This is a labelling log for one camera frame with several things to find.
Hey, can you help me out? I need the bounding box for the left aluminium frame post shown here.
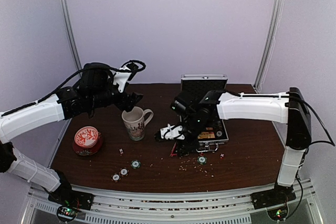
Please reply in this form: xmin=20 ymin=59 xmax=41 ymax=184
xmin=60 ymin=0 xmax=82 ymax=70

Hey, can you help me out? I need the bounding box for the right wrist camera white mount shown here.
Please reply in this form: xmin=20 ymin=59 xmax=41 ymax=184
xmin=154 ymin=124 xmax=185 ymax=142

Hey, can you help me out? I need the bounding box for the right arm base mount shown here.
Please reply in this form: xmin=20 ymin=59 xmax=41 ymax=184
xmin=251 ymin=189 xmax=296 ymax=221

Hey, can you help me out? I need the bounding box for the blue purple chip stack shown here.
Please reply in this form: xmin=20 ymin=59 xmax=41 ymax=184
xmin=214 ymin=121 xmax=224 ymax=137

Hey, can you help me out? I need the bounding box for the aluminium poker case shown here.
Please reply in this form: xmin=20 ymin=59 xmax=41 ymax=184
xmin=181 ymin=74 xmax=228 ymax=152

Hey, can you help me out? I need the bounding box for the green poker chip centre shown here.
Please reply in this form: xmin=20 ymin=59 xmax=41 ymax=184
xmin=131 ymin=160 xmax=141 ymax=169

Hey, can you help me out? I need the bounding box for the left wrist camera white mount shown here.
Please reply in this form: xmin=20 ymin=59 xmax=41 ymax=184
xmin=113 ymin=62 xmax=139 ymax=93

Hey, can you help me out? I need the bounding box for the white decorated mug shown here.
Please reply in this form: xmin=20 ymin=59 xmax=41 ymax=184
xmin=121 ymin=106 xmax=154 ymax=141

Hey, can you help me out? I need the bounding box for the red yellow card deck box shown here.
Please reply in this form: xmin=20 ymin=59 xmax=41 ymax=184
xmin=198 ymin=127 xmax=215 ymax=139

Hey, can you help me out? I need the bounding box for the aluminium frame post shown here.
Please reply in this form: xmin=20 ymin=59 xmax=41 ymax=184
xmin=254 ymin=0 xmax=284 ymax=93
xmin=60 ymin=0 xmax=82 ymax=70

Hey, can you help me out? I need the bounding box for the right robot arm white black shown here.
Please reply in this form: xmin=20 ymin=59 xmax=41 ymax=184
xmin=160 ymin=88 xmax=314 ymax=204

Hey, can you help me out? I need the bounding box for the front aluminium rail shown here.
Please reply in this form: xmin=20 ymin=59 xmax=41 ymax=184
xmin=18 ymin=179 xmax=327 ymax=223

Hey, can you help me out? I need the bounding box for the green poker chip right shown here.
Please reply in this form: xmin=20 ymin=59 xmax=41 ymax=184
xmin=197 ymin=156 xmax=207 ymax=165

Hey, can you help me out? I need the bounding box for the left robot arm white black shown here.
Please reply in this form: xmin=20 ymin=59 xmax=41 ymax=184
xmin=1 ymin=60 xmax=146 ymax=205

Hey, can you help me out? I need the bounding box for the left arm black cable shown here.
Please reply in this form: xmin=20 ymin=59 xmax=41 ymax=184
xmin=0 ymin=59 xmax=147 ymax=119

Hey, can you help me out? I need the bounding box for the green poker chip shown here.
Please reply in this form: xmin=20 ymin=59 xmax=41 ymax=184
xmin=197 ymin=156 xmax=207 ymax=165
xmin=131 ymin=160 xmax=141 ymax=169

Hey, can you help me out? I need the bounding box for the black red triangle all-in marker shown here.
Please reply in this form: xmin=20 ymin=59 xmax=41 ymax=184
xmin=170 ymin=142 xmax=177 ymax=157

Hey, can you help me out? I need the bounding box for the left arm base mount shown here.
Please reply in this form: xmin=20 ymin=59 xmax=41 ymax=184
xmin=47 ymin=190 xmax=94 ymax=223

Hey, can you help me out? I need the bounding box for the right aluminium frame post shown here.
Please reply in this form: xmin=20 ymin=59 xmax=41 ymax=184
xmin=254 ymin=0 xmax=284 ymax=93

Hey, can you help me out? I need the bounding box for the poker chip white centre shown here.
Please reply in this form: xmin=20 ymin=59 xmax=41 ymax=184
xmin=120 ymin=168 xmax=129 ymax=177

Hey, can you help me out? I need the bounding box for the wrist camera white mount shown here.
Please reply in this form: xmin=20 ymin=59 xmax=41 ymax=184
xmin=154 ymin=124 xmax=185 ymax=142
xmin=113 ymin=62 xmax=139 ymax=93

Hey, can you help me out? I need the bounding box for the poker chip front left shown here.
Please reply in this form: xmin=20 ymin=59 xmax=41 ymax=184
xmin=111 ymin=174 xmax=121 ymax=182

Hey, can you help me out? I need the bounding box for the red patterned bowl with lid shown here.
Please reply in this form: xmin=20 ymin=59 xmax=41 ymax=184
xmin=72 ymin=126 xmax=103 ymax=156

